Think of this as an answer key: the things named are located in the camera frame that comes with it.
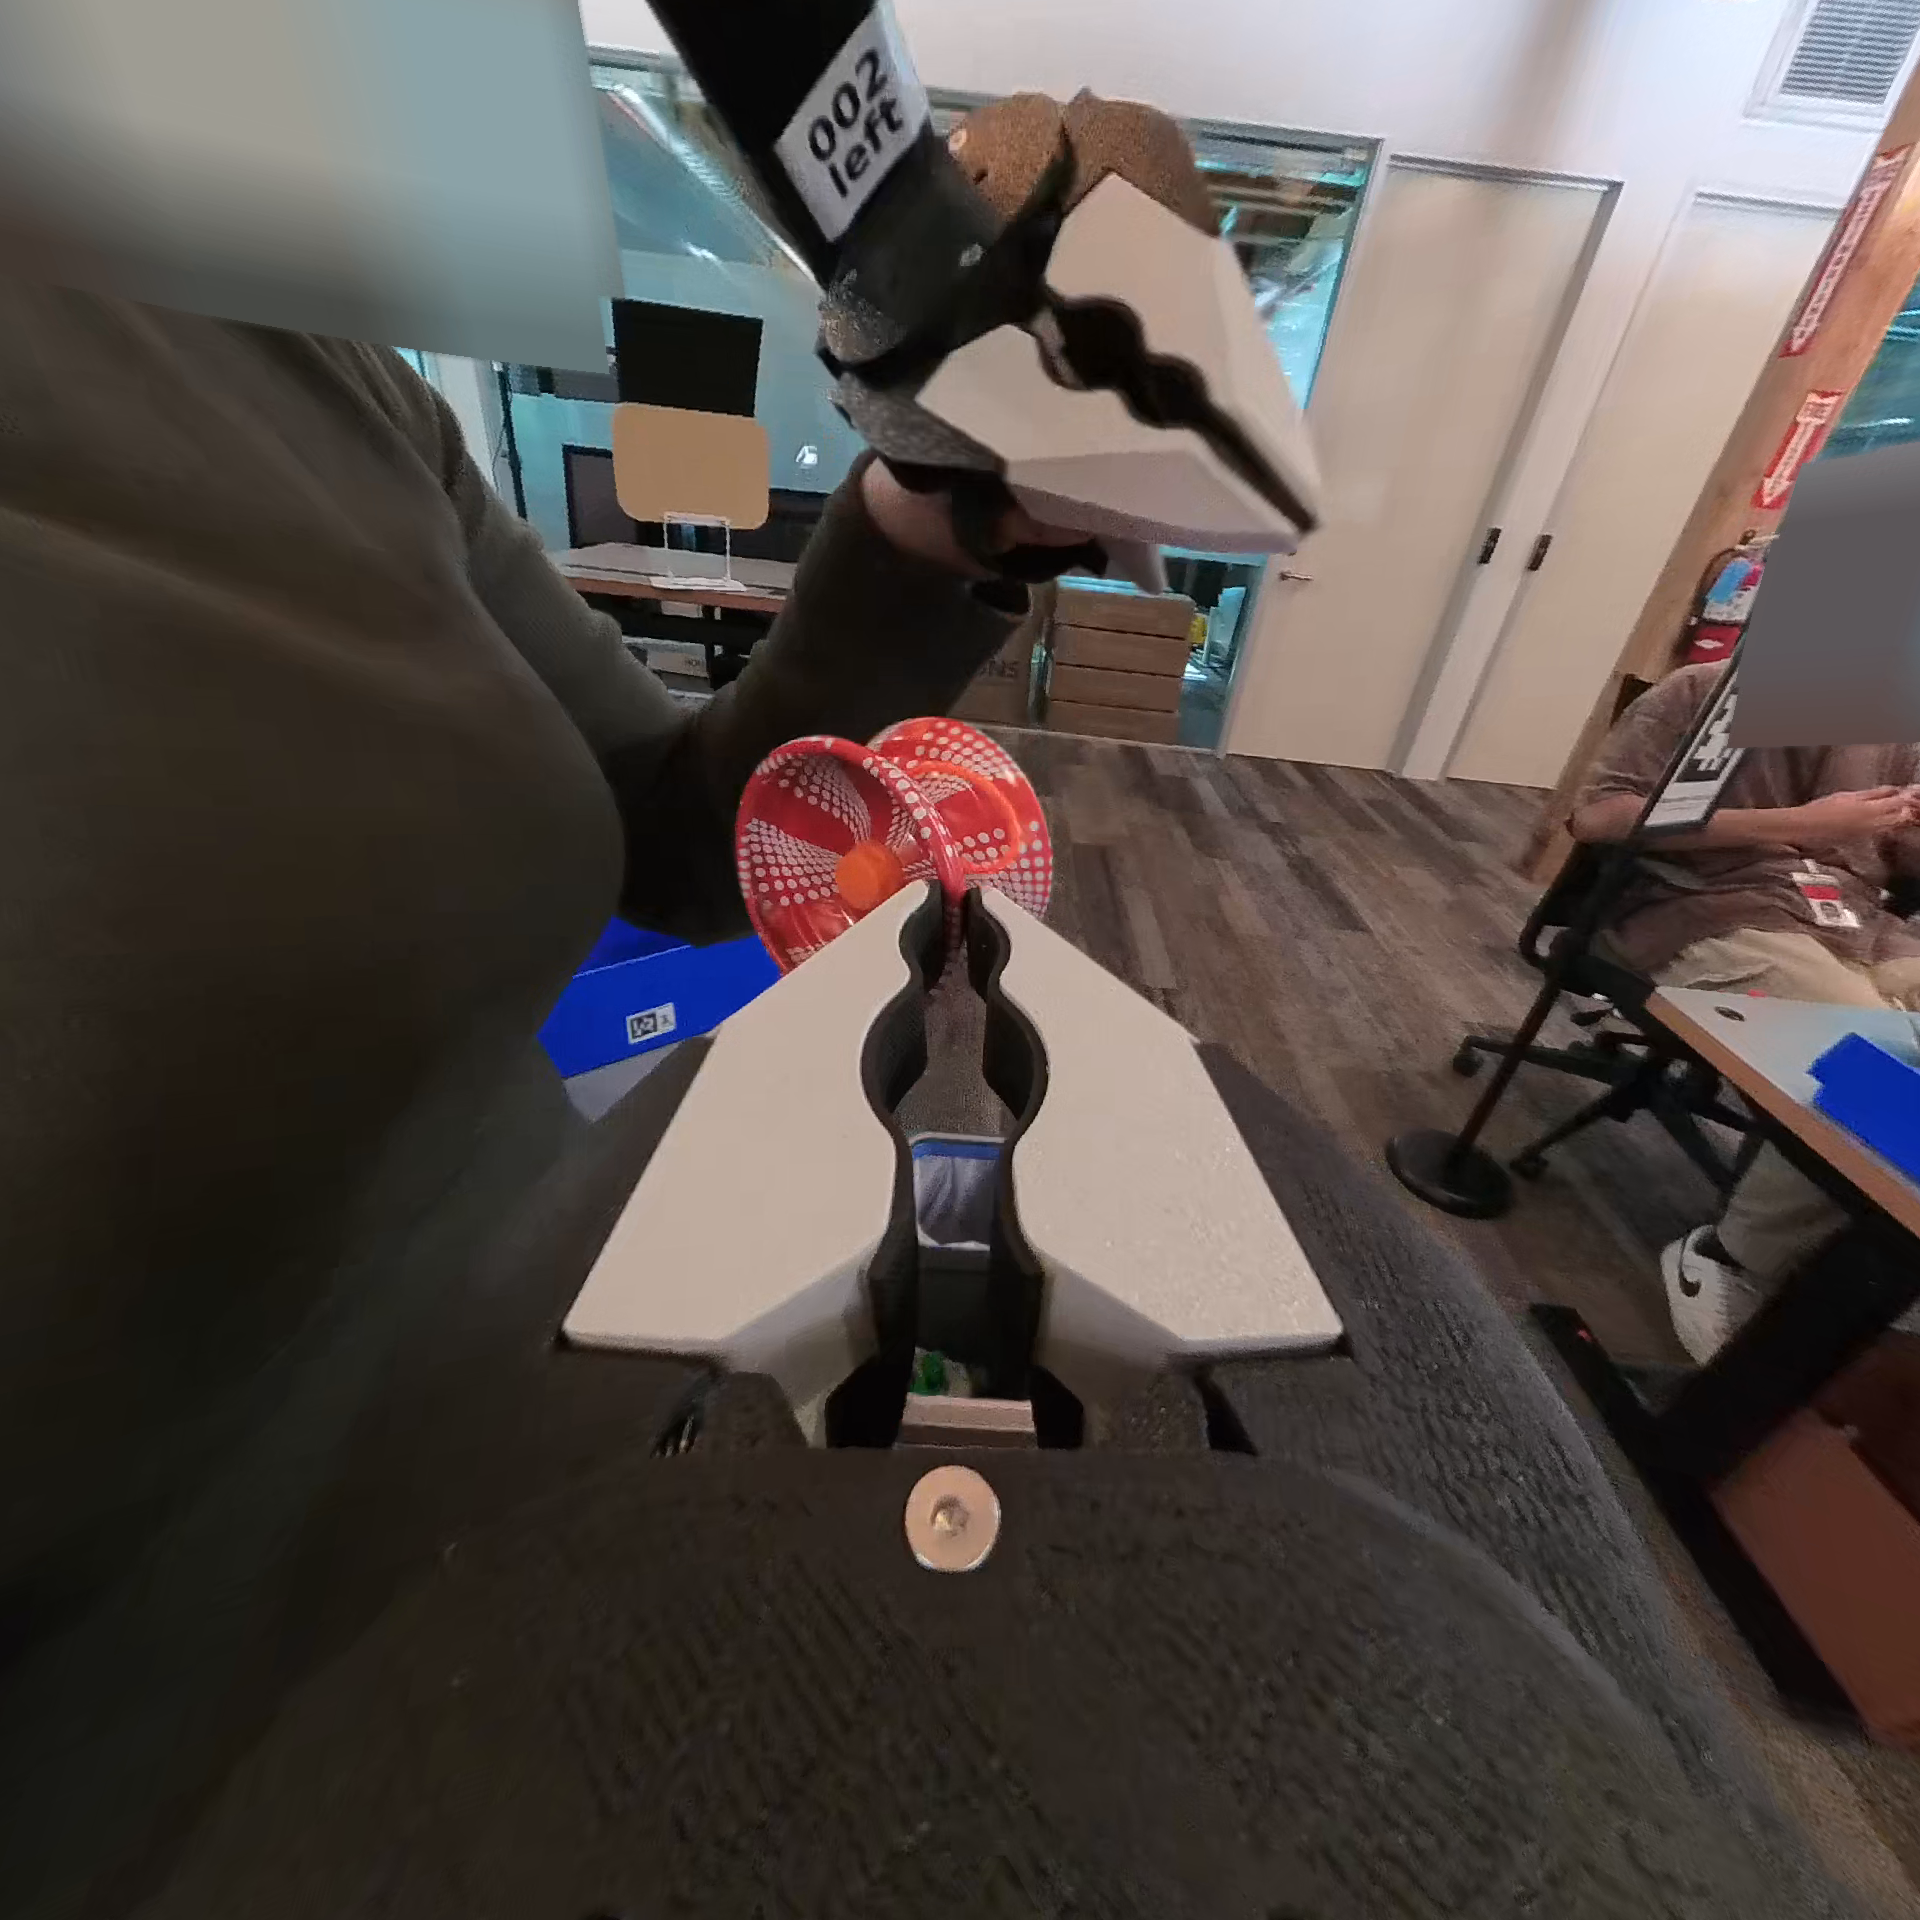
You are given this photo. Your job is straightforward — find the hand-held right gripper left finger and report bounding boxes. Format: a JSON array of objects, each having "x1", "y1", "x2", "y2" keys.
[{"x1": 565, "y1": 886, "x2": 950, "y2": 1416}]

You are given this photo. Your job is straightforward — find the red fire extinguisher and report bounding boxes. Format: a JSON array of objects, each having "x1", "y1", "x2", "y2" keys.
[{"x1": 1680, "y1": 542, "x2": 1766, "y2": 668}]

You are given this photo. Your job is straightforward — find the wooden post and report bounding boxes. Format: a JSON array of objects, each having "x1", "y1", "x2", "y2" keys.
[{"x1": 1532, "y1": 122, "x2": 1920, "y2": 886}]

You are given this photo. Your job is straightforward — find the person's left forearm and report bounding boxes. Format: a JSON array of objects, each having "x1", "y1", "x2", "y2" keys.
[{"x1": 600, "y1": 450, "x2": 1037, "y2": 938}]

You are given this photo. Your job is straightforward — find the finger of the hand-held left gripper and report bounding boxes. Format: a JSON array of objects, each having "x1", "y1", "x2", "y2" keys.
[
  {"x1": 1036, "y1": 175, "x2": 1325, "y2": 542},
  {"x1": 917, "y1": 324, "x2": 1308, "y2": 559}
]

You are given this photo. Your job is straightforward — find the long wooden desk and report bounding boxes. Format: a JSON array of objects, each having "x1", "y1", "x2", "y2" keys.
[{"x1": 556, "y1": 542, "x2": 803, "y2": 626}]

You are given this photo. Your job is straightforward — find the black white marker sign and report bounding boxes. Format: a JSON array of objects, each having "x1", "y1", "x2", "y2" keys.
[{"x1": 1640, "y1": 676, "x2": 1750, "y2": 837}]

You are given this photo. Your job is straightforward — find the black stool chair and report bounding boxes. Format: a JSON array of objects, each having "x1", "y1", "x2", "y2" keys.
[{"x1": 1390, "y1": 676, "x2": 1758, "y2": 1223}]

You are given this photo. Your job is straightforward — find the red white yo-yo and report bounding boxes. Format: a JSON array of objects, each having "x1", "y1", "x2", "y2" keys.
[{"x1": 735, "y1": 719, "x2": 1058, "y2": 968}]

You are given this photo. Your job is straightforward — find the person's left hand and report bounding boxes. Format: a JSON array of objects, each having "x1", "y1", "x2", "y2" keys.
[{"x1": 855, "y1": 450, "x2": 1186, "y2": 596}]

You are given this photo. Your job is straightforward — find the tan chair back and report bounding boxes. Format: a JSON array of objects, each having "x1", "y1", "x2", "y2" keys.
[{"x1": 613, "y1": 406, "x2": 778, "y2": 530}]

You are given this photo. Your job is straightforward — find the black monitor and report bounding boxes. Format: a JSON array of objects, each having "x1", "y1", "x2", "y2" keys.
[{"x1": 613, "y1": 301, "x2": 767, "y2": 414}]

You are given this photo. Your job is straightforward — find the white door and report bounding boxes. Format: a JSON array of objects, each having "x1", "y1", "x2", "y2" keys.
[
  {"x1": 1448, "y1": 189, "x2": 1877, "y2": 790},
  {"x1": 1232, "y1": 158, "x2": 1623, "y2": 772}
]

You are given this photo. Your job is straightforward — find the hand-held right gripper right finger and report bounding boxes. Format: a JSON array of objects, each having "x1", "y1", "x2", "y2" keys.
[{"x1": 976, "y1": 891, "x2": 1348, "y2": 1413}]

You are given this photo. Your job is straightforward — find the grey work table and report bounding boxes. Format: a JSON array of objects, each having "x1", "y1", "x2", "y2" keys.
[{"x1": 1636, "y1": 986, "x2": 1920, "y2": 1517}]

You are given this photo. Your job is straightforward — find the red wall sign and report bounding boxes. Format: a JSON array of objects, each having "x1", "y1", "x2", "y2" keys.
[{"x1": 1792, "y1": 175, "x2": 1898, "y2": 357}]

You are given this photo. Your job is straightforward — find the blue plastic bin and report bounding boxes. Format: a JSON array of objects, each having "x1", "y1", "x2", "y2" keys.
[{"x1": 541, "y1": 917, "x2": 790, "y2": 1080}]

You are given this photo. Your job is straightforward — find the large blue parts bin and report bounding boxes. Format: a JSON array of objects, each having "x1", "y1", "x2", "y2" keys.
[{"x1": 1810, "y1": 1030, "x2": 1920, "y2": 1176}]

